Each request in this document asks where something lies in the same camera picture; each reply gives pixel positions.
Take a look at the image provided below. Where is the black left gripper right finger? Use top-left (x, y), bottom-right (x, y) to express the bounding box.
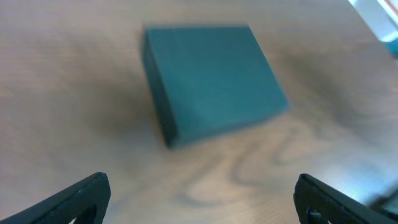
top-left (293, 174), bottom-right (397, 224)

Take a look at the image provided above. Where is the dark green gift box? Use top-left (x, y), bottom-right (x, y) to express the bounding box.
top-left (142, 24), bottom-right (289, 148)

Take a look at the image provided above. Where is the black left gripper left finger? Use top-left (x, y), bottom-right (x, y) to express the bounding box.
top-left (1, 172), bottom-right (111, 224)

